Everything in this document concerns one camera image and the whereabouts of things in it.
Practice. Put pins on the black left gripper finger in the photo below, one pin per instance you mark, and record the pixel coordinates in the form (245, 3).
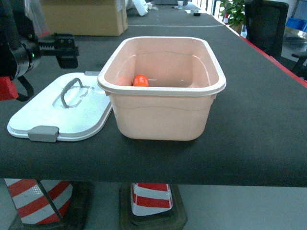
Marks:
(66, 51)

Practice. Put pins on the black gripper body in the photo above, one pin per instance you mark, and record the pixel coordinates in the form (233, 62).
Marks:
(30, 39)

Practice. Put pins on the white lid with grey handle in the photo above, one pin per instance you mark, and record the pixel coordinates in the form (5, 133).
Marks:
(72, 108)

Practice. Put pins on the orange cylindrical capacitor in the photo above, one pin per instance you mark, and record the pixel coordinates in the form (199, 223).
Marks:
(140, 81)

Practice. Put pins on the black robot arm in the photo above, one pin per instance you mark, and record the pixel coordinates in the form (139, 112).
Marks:
(7, 9)

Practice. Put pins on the cardboard box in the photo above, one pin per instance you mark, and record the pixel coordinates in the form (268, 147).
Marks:
(86, 17)

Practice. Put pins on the pink plastic storage box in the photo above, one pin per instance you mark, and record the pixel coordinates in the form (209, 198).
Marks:
(184, 78)

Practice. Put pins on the white paper cup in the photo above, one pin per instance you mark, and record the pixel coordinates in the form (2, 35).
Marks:
(180, 4)

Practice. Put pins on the left striped traffic cone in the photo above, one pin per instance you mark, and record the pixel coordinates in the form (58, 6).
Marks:
(40, 202)

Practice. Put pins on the red white traffic cone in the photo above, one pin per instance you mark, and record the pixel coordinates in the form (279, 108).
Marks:
(226, 18)

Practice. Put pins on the potted green plant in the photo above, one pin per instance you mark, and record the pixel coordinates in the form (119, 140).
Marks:
(236, 11)

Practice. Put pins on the black mesh office chair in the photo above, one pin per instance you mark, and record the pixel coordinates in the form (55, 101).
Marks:
(265, 22)

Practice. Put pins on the black felt table mat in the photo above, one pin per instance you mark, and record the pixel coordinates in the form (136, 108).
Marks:
(256, 133)

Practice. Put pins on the red camera mount block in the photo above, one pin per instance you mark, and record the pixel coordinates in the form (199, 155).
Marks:
(8, 89)

